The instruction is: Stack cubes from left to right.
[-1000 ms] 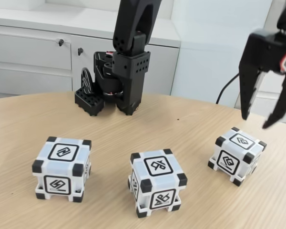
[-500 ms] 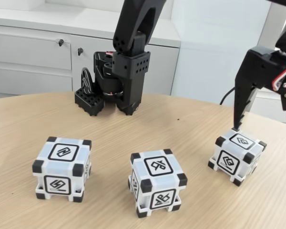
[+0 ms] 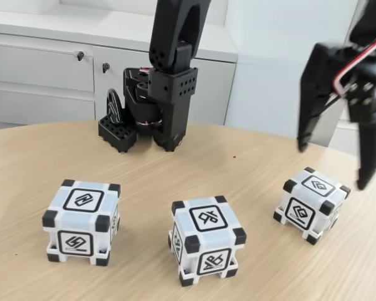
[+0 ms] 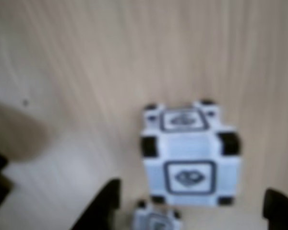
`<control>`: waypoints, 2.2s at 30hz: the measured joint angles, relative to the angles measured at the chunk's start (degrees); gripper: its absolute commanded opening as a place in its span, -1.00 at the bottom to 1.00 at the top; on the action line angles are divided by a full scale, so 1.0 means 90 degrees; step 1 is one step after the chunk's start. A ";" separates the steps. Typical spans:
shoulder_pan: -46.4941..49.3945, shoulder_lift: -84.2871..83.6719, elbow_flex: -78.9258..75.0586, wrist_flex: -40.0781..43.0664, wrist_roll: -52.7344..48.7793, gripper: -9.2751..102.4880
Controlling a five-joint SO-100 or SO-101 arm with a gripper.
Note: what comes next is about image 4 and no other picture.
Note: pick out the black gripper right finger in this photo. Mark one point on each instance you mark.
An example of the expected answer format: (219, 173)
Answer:
(283, 213)

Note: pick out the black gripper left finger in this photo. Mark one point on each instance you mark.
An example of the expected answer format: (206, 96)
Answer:
(98, 210)

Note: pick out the white cube with diamond symbol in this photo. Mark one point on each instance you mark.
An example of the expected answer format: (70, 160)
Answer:
(189, 148)

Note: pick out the white cube with X symbol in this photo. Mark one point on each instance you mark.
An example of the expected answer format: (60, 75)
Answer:
(156, 220)

